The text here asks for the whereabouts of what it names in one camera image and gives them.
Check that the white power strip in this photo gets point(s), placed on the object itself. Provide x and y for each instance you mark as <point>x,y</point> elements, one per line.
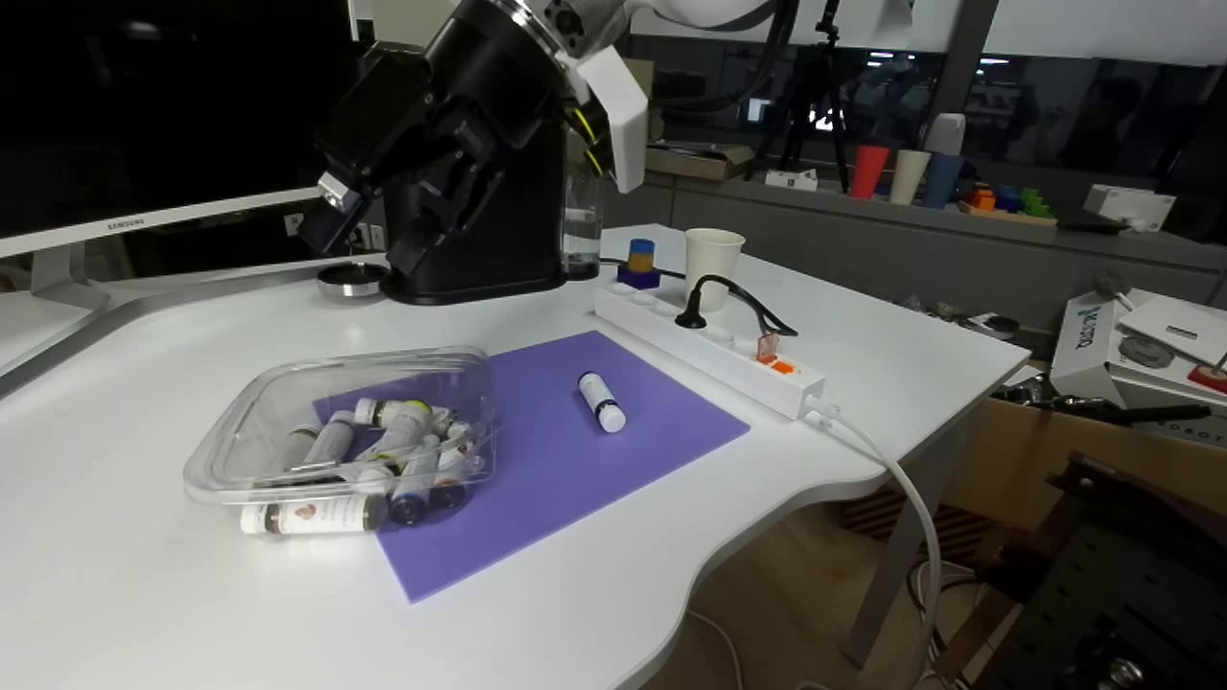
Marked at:
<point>716,350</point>

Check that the black computer monitor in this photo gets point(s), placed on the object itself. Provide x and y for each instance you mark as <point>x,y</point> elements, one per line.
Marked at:
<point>127,88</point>

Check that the blue and orange block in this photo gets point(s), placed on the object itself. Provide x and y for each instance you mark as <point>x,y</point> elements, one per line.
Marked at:
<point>642,260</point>

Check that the white paper cup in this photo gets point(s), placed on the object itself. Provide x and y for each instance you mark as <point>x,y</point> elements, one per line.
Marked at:
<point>716,253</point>

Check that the white camera box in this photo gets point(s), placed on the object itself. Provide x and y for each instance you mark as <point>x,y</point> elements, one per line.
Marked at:
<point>620,107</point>

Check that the purple paper mat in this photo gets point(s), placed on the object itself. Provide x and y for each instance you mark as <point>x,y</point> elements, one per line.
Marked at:
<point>578,472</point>

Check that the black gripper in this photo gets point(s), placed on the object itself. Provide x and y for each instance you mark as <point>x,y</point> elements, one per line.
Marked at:
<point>464,99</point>

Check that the black coffee machine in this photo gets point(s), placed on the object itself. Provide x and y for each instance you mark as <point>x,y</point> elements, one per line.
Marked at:
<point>510,253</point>

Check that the orange toy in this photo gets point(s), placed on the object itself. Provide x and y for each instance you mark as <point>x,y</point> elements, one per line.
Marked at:
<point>979,200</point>

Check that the grey cup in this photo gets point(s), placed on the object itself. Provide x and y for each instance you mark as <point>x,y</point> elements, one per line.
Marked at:
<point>948,130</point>

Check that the white tube with yellow band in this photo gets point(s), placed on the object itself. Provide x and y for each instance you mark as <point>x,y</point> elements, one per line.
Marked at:
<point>408,415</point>

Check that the small white box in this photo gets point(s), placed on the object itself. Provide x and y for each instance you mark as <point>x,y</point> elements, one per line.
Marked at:
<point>1127,208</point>

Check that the beige cup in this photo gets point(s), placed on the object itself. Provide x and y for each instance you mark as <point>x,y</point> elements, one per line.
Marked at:
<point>911,177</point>

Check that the clear plastic bowl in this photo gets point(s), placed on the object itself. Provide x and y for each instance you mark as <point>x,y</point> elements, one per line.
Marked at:
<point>231,479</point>

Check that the green toy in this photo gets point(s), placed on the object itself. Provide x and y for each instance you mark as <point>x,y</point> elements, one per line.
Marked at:
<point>1033,204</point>

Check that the blue cup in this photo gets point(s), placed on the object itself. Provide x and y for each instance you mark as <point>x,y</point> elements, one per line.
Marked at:
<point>940,182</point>

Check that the white tube with dark cap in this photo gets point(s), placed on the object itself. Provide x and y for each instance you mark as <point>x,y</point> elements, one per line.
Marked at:
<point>414,485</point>
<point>449,467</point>

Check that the white tube with red print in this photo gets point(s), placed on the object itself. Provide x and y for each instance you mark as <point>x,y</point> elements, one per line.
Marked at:
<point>312,516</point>

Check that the black tripod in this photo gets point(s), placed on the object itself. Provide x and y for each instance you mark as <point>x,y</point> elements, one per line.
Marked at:
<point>819,88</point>

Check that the red cup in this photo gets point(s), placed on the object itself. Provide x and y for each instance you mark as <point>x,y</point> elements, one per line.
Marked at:
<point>868,175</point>

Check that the white tube with black cap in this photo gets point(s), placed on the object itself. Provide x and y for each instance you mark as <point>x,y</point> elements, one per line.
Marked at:
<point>332,438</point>
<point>297,446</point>

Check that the white printed cardboard box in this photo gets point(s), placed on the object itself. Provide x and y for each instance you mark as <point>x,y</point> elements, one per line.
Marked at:
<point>1143,347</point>

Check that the round black metal tray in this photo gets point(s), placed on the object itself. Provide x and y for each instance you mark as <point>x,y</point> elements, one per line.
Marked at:
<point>350,278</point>

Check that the clear water tank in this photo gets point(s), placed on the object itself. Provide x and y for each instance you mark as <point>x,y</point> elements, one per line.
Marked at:
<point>585,230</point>

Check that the brown cardboard box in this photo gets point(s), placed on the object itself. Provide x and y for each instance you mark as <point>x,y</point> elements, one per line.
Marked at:
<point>695,159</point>

